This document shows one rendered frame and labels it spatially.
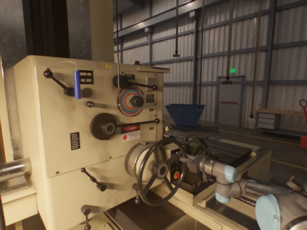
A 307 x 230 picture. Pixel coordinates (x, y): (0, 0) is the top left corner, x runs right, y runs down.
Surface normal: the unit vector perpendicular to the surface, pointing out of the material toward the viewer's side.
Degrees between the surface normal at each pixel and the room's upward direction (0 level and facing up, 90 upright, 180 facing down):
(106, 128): 90
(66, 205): 90
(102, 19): 90
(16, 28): 90
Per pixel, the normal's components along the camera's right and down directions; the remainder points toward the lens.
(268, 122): -0.74, 0.11
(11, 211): 0.67, 0.11
